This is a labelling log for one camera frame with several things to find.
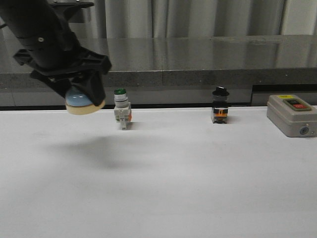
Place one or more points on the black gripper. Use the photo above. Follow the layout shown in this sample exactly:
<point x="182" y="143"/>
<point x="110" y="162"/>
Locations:
<point x="45" y="55"/>

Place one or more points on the blue and cream desk bell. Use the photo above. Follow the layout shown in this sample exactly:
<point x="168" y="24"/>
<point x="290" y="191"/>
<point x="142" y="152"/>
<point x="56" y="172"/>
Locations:
<point x="77" y="103"/>

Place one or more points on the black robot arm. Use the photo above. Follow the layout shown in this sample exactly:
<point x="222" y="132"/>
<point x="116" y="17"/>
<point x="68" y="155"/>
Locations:
<point x="32" y="17"/>

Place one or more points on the grey curtain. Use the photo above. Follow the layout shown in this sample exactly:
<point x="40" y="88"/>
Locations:
<point x="195" y="18"/>

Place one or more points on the grey stone counter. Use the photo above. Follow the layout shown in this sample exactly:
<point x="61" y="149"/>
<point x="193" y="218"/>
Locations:
<point x="183" y="72"/>

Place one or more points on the grey push button control box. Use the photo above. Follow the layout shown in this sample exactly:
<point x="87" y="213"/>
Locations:
<point x="292" y="115"/>

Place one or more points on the green pushbutton switch white body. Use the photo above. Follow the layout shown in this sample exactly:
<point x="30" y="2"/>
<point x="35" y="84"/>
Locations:
<point x="122" y="109"/>

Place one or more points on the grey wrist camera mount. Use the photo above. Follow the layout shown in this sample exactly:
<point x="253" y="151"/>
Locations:
<point x="67" y="11"/>

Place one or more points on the black rotary selector switch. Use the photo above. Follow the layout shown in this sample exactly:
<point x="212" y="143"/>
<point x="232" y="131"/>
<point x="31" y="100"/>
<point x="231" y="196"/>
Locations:
<point x="219" y="105"/>

